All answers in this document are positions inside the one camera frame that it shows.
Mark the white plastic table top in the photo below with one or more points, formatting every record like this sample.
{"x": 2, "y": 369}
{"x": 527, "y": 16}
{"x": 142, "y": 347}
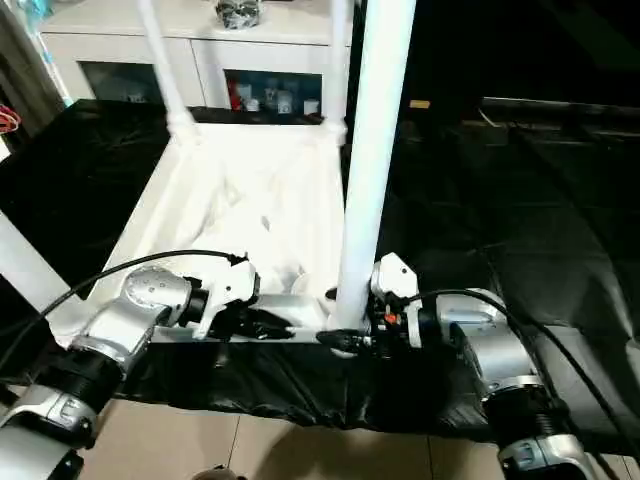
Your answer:
{"x": 250, "y": 180}

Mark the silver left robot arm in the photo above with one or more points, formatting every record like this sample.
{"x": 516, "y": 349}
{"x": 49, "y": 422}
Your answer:
{"x": 140, "y": 295}

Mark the black work mat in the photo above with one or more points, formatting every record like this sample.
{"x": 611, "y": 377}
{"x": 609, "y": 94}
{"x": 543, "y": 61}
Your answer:
{"x": 520, "y": 230}

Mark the small tan block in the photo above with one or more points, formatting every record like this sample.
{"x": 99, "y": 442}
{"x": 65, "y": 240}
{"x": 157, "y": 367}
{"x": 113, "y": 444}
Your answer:
{"x": 420, "y": 103}

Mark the white glass-door cabinet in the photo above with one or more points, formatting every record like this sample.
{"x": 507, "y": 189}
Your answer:
{"x": 200, "y": 50}

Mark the gray metal parts pile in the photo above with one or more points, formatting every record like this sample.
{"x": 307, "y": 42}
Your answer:
{"x": 238, "y": 12}

